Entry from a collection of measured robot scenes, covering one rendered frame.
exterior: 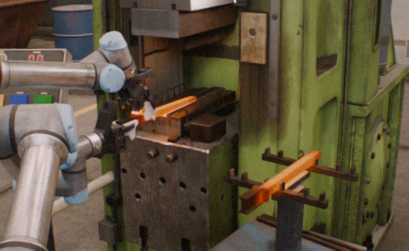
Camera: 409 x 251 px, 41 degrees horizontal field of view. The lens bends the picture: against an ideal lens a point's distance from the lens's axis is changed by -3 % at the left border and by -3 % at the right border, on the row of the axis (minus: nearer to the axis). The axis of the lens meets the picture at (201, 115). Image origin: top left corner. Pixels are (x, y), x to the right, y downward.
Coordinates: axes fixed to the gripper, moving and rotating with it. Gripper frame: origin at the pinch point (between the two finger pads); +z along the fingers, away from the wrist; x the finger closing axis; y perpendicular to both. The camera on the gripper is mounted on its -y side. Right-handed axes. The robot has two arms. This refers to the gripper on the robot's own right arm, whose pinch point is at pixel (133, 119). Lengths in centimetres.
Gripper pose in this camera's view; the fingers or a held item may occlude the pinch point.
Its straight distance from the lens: 189.0
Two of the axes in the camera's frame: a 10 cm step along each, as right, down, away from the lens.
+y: 0.1, 9.6, 2.7
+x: 8.6, 1.3, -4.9
